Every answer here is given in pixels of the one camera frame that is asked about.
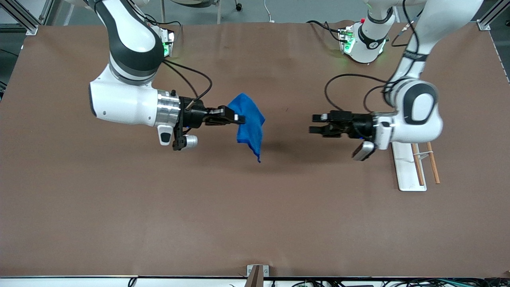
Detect blue towel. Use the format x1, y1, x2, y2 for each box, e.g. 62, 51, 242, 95
227, 93, 266, 163

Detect white towel rack wooden bars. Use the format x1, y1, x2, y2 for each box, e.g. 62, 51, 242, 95
391, 142, 441, 192

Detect chair base with caster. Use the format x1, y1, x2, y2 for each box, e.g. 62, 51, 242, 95
159, 0, 243, 24

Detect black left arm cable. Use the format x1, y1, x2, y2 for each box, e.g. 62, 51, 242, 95
324, 0, 424, 114

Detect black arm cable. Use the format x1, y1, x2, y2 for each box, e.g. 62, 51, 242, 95
161, 58, 213, 110
324, 0, 424, 114

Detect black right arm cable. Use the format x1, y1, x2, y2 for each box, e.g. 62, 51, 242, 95
161, 58, 213, 110

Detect black base power cable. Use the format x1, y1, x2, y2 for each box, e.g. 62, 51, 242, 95
306, 20, 344, 42
144, 14, 183, 30

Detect metal table edge bracket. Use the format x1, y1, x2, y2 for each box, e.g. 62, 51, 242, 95
247, 265, 270, 287

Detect aluminium frame post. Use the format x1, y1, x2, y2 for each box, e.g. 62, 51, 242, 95
0, 0, 39, 35
477, 0, 510, 31

